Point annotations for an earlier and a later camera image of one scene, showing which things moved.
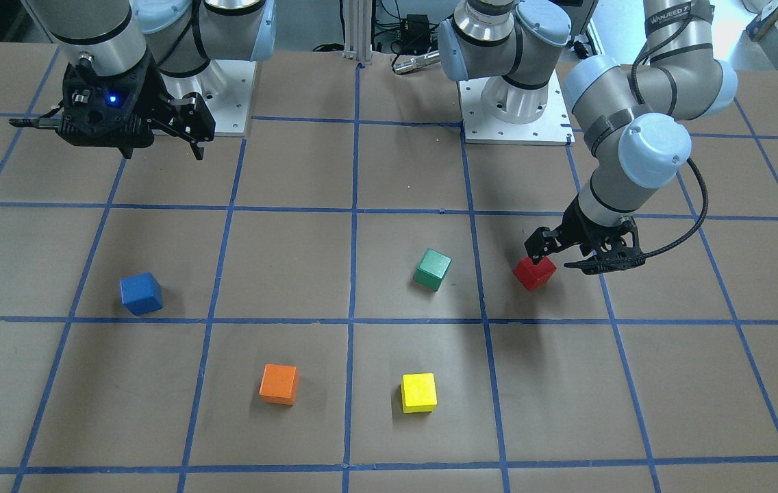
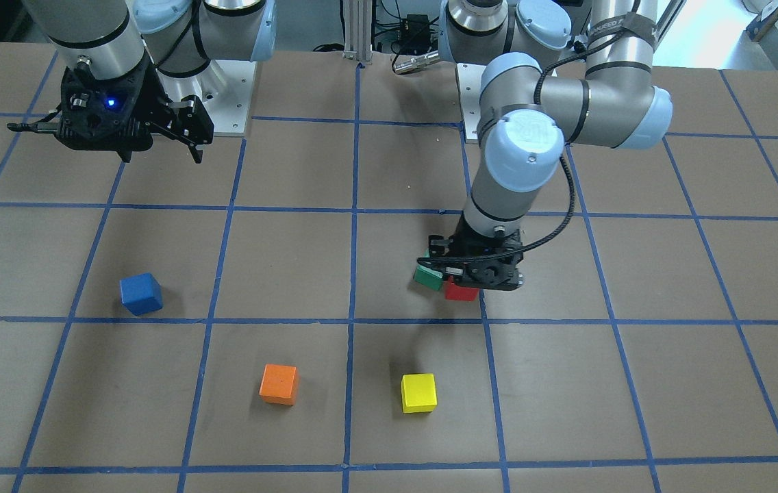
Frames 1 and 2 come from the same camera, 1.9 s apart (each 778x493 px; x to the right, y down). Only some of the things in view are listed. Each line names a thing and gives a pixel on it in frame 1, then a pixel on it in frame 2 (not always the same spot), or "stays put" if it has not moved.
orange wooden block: (279, 384) stays put
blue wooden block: (141, 294) stays put
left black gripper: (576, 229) to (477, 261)
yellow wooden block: (419, 394) stays put
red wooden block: (534, 276) to (453, 292)
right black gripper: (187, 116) stays put
